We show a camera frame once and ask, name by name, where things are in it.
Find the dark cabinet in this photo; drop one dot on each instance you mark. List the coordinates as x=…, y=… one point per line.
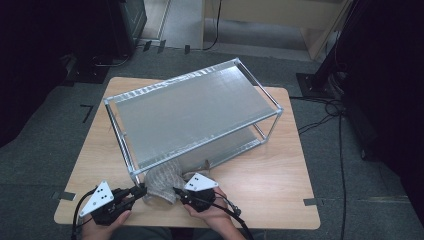
x=130, y=20

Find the beige wooden furniture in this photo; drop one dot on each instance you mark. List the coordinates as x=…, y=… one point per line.
x=266, y=10

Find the dark curtain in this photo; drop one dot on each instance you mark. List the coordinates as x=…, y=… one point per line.
x=26, y=50
x=393, y=66

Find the person's left hand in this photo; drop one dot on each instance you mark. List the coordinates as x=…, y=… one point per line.
x=100, y=233

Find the person's right hand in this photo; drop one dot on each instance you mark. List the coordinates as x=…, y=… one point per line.
x=213, y=216

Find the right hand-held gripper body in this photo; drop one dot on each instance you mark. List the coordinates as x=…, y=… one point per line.
x=200, y=182

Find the black stand base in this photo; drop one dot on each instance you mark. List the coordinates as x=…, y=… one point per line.
x=83, y=71

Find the black metal stand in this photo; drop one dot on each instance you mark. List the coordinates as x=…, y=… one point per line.
x=313, y=85

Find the grey knitted cloth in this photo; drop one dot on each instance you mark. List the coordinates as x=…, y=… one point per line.
x=163, y=185

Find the silver metal shelf rack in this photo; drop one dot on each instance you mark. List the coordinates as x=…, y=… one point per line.
x=193, y=110

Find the grey tape strip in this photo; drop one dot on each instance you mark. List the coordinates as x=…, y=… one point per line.
x=312, y=201
x=64, y=196

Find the black tape corner mark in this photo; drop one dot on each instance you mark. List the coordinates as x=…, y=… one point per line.
x=88, y=111

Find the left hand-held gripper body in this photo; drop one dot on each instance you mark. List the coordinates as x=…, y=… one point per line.
x=100, y=198

